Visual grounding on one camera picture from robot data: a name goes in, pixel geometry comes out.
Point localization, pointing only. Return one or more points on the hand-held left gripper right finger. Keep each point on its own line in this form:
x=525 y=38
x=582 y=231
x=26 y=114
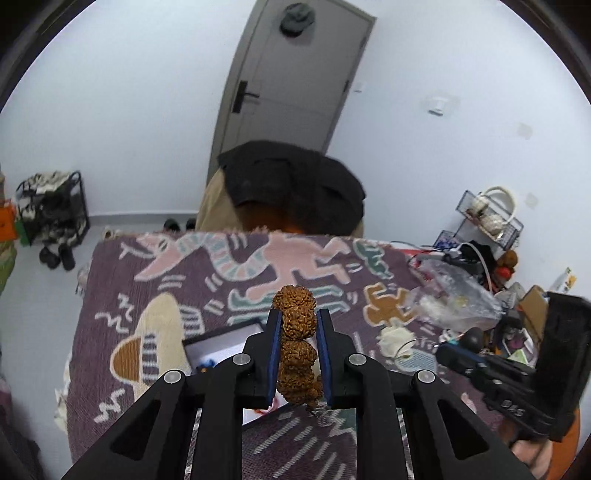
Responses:
x=325 y=355

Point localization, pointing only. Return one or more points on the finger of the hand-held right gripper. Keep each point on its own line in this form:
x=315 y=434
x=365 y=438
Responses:
x=461 y=362

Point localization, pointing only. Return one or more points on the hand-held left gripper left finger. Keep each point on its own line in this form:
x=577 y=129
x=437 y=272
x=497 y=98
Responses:
x=275 y=355

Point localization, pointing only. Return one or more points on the black jewelry box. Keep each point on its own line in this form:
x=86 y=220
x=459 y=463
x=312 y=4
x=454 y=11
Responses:
x=217 y=344

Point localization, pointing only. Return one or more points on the person's right hand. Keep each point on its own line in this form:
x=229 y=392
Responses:
x=531 y=457

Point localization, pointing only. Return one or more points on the thin metal bangle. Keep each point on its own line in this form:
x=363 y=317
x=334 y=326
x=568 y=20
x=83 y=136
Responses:
x=418 y=340

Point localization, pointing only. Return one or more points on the cardboard sheet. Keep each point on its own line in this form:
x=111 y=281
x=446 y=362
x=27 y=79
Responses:
x=533 y=304

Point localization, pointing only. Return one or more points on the small blue ornament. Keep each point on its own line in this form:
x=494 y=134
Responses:
x=207 y=364

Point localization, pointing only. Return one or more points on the white yellow package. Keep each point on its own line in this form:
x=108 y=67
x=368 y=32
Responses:
x=565 y=279

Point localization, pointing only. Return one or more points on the clear plastic bag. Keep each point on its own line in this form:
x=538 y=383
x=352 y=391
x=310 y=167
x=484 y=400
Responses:
x=452 y=290

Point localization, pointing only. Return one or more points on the purple printed blanket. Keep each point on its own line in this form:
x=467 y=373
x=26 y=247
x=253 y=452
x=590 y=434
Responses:
x=323 y=277

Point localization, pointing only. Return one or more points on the brown plush toy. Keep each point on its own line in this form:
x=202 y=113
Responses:
x=508 y=261

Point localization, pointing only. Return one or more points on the white handbag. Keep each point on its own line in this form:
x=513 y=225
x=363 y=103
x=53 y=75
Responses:
x=491 y=221

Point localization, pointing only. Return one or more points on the dark shoe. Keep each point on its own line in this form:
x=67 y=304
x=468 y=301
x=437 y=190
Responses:
x=191 y=224
x=171 y=225

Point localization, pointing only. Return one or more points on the tan chair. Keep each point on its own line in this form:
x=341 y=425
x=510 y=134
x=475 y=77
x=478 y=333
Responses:
x=212 y=207

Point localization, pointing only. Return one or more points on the black jacket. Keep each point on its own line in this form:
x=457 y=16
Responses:
x=286 y=184

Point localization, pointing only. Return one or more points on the white slipper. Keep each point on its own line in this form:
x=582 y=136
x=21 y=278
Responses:
x=110 y=233

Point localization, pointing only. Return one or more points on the black shoe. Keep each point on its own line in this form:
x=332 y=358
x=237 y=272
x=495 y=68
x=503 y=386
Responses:
x=68 y=257
x=48 y=258

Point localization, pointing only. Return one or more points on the grey door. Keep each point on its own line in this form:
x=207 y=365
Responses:
x=295 y=92

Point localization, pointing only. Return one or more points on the black shoe rack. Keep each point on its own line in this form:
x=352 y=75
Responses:
x=53 y=207

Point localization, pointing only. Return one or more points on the green leaf mat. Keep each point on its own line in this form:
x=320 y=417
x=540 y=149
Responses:
x=5 y=270

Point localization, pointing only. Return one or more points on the orange box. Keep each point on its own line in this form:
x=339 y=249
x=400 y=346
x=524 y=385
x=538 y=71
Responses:
x=5 y=222

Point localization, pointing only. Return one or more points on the dark hat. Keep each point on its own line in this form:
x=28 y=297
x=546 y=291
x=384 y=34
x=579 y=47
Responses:
x=298 y=18

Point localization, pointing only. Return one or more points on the white wall fixture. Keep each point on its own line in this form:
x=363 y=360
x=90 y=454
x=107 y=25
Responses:
x=436 y=105

